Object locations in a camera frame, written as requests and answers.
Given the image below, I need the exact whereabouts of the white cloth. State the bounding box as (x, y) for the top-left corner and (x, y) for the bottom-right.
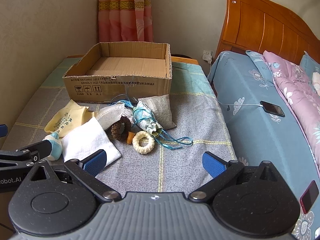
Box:
(61, 117), (121, 166)

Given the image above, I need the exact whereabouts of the small orange object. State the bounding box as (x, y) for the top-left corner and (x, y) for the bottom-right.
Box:
(126, 132), (135, 145)

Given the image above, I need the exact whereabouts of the white wall socket plug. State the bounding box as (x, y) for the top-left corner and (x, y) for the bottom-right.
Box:
(202, 50), (213, 64)

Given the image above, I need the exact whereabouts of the black smartphone on bed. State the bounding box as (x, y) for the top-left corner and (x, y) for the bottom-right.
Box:
(260, 101), (285, 117)

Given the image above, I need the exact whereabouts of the wooden bed headboard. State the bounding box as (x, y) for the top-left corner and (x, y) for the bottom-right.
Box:
(216, 0), (319, 64)

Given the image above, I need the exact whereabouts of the cream braided ring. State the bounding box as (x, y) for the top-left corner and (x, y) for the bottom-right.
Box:
(132, 130), (156, 155)

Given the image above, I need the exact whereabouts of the pink orange curtain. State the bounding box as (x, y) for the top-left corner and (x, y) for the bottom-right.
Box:
(98, 0), (153, 42)

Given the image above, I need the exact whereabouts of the blue floral tasselled pouch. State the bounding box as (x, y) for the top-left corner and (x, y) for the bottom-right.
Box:
(111, 99), (193, 150)

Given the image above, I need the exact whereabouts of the blue pillow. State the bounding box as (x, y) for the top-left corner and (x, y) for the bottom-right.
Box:
(299, 51), (320, 80)

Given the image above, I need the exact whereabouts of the brown braided ring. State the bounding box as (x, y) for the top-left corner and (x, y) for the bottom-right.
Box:
(111, 116), (132, 142)

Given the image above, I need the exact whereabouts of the white charging cable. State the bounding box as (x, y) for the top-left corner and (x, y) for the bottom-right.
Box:
(216, 100), (264, 107)

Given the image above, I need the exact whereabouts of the open cardboard box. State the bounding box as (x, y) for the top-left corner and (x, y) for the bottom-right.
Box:
(63, 42), (172, 103)

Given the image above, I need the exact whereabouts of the pink floral quilt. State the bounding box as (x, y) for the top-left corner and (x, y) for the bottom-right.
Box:
(263, 51), (319, 165)

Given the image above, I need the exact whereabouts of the grey sachet pouch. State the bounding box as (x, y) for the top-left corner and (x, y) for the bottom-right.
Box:
(95, 102), (134, 130)
(138, 94), (176, 129)

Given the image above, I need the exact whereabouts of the red smartphone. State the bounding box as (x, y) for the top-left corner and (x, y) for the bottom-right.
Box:
(299, 180), (319, 214)

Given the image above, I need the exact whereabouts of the grey checked table cover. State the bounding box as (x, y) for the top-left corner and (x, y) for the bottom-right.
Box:
(2, 58), (235, 194)

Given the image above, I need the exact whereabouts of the yellow printed cloth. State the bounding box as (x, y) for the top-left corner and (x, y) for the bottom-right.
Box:
(44, 100), (96, 138)

